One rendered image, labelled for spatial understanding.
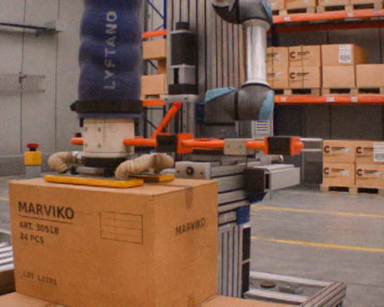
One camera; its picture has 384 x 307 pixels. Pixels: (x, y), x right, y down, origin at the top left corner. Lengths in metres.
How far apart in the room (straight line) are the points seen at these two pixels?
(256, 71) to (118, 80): 0.61
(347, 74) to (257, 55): 6.83
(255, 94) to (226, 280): 0.89
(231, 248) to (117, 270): 0.97
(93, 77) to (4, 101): 10.88
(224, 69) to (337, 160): 6.71
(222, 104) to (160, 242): 0.72
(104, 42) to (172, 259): 0.71
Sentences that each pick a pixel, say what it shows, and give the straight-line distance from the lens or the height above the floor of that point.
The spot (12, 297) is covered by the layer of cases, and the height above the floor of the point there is 0.54.
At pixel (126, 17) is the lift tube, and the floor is 1.48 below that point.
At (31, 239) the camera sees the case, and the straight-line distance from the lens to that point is 1.82.
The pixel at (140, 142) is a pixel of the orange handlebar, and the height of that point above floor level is 1.07.
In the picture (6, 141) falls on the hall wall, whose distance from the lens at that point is 12.62.
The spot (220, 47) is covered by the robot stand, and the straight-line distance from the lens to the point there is 2.37.
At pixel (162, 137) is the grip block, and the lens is 1.64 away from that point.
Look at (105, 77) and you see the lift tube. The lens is 1.72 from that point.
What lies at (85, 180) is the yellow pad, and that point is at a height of 0.96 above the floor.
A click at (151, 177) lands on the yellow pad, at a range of 1.79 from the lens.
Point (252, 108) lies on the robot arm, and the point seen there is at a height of 1.19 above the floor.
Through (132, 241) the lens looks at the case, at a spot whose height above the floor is 0.80.
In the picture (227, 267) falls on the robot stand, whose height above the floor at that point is 0.49.
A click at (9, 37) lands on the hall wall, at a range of 12.80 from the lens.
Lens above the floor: 1.13
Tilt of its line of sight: 3 degrees down
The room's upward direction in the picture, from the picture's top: straight up
